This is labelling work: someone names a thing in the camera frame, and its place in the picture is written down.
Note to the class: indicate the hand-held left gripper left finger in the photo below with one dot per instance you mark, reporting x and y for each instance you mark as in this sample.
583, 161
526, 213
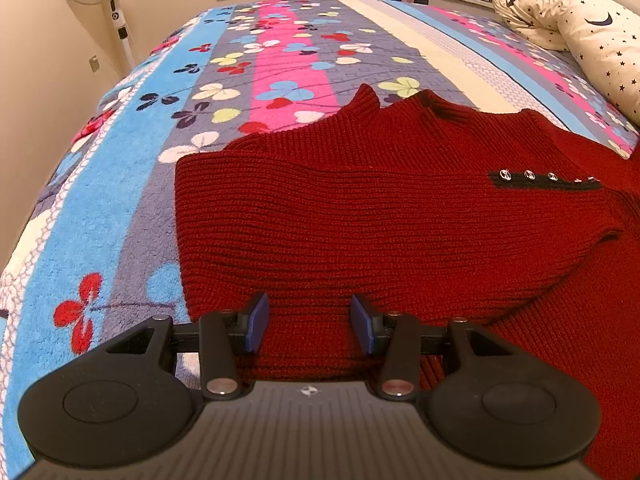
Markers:
257, 324

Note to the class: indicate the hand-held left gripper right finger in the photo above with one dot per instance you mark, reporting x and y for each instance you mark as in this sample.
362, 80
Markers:
362, 325

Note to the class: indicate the wall socket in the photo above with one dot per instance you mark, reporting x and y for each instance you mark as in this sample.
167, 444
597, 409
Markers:
94, 63

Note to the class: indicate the star patterned pillow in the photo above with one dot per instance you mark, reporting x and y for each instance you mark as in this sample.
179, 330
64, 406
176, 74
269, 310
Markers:
585, 25

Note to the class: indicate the floral striped blanket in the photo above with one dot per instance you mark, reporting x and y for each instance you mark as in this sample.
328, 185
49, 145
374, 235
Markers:
125, 170

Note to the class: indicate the red knit sweater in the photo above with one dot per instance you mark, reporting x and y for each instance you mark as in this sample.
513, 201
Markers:
380, 220

